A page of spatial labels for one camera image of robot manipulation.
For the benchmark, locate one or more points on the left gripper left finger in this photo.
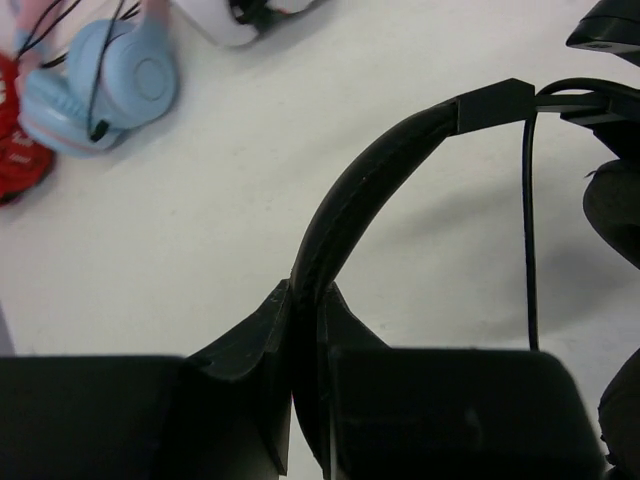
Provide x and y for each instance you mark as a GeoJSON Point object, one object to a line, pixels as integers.
{"type": "Point", "coordinates": [234, 398]}

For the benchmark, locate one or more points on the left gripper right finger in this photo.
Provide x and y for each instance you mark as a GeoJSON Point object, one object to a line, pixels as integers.
{"type": "Point", "coordinates": [337, 327]}

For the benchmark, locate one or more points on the black headset with cable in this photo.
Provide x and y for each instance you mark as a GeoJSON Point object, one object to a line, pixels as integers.
{"type": "Point", "coordinates": [402, 413]}

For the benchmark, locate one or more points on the red black headphones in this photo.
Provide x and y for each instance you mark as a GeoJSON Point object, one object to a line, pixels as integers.
{"type": "Point", "coordinates": [24, 162]}

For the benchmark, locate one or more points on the white black striped headphones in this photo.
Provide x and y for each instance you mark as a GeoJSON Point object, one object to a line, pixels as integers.
{"type": "Point", "coordinates": [239, 23]}

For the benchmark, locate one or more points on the blue pink cat-ear headphones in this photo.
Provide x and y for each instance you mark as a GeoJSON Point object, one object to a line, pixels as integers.
{"type": "Point", "coordinates": [119, 76]}

